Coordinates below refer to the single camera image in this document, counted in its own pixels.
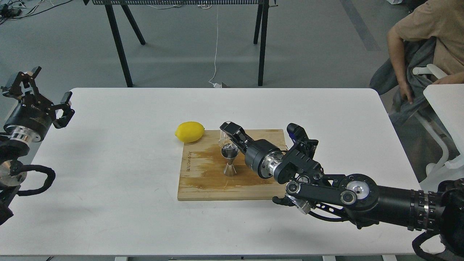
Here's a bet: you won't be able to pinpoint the cables on floor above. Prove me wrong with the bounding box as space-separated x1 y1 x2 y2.
0 0 75 26

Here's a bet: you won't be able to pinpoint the black metal frame table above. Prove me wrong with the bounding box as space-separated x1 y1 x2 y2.
83 0 277 88

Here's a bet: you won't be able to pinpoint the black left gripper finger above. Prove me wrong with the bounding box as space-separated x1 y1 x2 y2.
52 91 75 129
1 66 42 102

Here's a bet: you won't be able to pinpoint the yellow lemon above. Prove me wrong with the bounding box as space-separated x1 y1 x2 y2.
175 121 204 143

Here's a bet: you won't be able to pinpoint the person in tan shirt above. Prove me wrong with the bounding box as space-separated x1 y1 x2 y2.
387 0 463 104

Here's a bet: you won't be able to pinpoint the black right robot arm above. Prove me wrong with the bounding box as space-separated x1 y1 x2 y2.
220 122 464 261

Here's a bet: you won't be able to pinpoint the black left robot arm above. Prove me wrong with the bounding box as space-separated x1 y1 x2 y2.
0 66 75 224

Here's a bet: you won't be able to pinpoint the white office chair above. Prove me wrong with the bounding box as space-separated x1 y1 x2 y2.
411 63 464 182

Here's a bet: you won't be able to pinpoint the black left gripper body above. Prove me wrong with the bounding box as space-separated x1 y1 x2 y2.
4 95 55 142

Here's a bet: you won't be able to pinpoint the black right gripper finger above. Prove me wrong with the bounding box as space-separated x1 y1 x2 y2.
219 122 258 155

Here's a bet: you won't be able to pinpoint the wooden cutting board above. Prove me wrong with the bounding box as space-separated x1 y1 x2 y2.
177 130 285 200

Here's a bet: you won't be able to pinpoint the steel double jigger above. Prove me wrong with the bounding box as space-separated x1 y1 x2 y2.
221 143 239 177

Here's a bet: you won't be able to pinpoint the white power cable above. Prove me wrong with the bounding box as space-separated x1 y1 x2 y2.
208 4 222 88

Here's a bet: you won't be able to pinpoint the clear glass measuring cup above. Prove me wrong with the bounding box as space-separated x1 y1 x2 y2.
218 126 239 154

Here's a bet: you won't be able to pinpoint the grey jacket on chair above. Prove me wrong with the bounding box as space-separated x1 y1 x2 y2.
369 37 436 127

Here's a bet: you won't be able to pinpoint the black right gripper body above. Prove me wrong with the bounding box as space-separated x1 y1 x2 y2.
245 139 284 179

